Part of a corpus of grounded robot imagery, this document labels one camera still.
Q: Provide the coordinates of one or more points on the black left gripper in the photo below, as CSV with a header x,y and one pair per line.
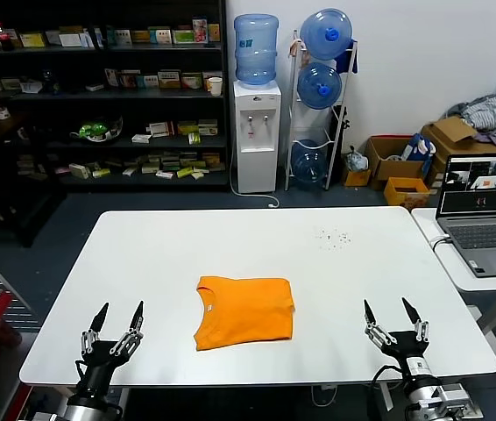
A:
x,y
101,361

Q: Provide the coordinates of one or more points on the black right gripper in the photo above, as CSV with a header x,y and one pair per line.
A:
x,y
408,346

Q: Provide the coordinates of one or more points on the orange t-shirt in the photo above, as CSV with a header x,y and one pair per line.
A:
x,y
248,313

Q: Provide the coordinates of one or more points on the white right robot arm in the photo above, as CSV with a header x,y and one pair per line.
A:
x,y
427,390

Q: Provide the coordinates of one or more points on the grey pile of clothes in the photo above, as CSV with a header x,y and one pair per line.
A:
x,y
486,112

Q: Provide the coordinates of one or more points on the white side desk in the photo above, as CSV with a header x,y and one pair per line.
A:
x,y
449,272

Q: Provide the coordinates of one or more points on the grey open laptop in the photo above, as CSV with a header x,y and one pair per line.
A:
x,y
480,237

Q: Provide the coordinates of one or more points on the orange cardboard box with dirt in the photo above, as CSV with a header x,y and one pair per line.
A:
x,y
406,197

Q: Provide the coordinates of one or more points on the small orange cardboard box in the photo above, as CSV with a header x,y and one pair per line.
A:
x,y
356,179

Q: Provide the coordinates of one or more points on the brown open cardboard box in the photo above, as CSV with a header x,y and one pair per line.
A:
x,y
394,169

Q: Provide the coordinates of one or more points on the white tilted medicine box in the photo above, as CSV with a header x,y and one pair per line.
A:
x,y
79,171

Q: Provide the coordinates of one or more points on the grey tied plastic bag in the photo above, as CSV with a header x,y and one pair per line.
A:
x,y
356,161

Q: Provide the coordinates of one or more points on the blue and white bag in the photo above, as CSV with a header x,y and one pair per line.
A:
x,y
419,149

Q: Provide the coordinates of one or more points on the small white flat box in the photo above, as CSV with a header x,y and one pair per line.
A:
x,y
142,138

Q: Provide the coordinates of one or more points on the clear bowl with green packs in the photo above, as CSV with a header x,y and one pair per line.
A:
x,y
95,130

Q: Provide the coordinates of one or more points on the large brown cardboard box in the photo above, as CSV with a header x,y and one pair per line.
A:
x,y
449,131

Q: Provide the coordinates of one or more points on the white red medicine box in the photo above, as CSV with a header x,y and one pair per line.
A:
x,y
160,129

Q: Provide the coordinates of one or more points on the small green white carton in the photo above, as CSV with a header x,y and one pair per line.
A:
x,y
194,139

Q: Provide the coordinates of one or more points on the white water dispenser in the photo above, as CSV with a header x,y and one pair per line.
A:
x,y
255,166

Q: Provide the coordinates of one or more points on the cream orange medicine box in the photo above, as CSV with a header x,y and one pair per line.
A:
x,y
208,128

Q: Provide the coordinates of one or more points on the black shelf unit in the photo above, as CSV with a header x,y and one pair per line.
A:
x,y
99,98

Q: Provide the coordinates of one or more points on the white metal jug rack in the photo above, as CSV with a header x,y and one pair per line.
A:
x,y
294,114

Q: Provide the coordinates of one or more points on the white upright medicine box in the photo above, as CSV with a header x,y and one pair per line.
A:
x,y
111,77

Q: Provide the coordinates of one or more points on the dark blue bottle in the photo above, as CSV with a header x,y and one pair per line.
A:
x,y
52,82

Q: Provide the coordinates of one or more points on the tan medicine box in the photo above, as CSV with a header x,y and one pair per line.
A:
x,y
169,80

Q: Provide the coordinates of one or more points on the plain white box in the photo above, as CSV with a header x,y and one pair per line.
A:
x,y
31,86

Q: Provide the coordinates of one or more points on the cream yellow medicine box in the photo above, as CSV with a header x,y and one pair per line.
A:
x,y
191,81

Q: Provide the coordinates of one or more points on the white paper cup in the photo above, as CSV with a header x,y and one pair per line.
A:
x,y
215,87

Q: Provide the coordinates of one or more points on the white flat medicine box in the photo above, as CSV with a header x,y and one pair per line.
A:
x,y
70,40

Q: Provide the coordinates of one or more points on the small pink rag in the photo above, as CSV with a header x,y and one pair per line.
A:
x,y
294,48

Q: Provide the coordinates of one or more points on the yellow green medicine box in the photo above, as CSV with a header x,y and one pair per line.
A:
x,y
33,39

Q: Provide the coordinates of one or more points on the blue water jug with label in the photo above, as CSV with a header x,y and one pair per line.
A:
x,y
256,52

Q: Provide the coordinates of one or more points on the colourful upright box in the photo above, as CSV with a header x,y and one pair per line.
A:
x,y
200,30

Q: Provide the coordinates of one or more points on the orange upright box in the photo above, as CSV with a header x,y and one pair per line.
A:
x,y
214,33

